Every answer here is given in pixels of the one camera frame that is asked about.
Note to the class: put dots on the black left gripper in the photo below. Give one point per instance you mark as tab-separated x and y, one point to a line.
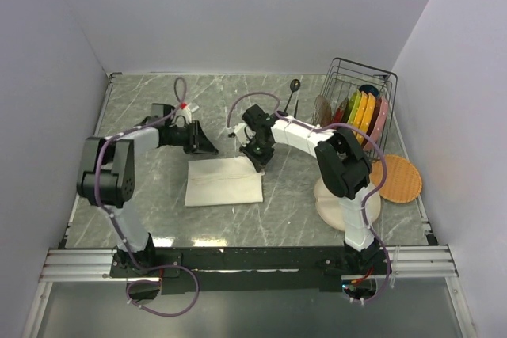
198	142

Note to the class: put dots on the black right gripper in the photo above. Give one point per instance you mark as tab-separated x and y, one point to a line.
259	162

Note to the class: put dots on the white cloth napkin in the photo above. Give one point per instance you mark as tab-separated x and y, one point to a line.
223	181

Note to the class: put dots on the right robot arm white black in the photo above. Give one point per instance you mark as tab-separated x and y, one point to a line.
344	166

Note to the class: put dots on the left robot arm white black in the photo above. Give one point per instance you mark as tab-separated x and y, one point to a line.
106	176

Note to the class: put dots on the black fork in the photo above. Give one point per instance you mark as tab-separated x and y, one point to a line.
296	109

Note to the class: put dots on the brown round plate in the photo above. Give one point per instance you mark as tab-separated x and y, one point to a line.
322	115

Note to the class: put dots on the black spoon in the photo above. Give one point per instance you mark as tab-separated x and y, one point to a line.
294	87

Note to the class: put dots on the red plate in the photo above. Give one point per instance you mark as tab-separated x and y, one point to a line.
341	109

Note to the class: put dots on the beige round plate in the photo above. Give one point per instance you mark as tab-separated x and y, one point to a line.
330	211

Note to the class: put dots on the green plate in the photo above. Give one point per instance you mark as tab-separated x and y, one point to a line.
352	107

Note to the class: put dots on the yellow plate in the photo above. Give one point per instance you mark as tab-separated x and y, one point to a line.
360	112

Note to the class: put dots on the orange plate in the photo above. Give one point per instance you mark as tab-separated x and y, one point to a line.
367	121

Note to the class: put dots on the dark blue bowl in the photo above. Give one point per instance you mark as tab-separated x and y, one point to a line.
369	89

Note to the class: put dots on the pink plate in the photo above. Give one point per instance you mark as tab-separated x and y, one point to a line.
379	118

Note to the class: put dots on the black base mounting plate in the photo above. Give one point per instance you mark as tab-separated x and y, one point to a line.
183	270

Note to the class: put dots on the orange woven round placemat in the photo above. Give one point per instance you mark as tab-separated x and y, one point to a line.
403	183

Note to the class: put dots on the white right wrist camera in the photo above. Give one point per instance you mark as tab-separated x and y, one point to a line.
241	132

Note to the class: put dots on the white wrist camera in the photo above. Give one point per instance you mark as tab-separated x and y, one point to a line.
185	114
241	132

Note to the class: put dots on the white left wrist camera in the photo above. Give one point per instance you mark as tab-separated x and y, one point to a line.
185	114

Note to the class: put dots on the black wire dish rack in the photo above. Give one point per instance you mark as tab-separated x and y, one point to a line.
345	76

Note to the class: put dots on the aluminium frame rail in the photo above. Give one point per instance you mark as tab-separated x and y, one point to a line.
89	265

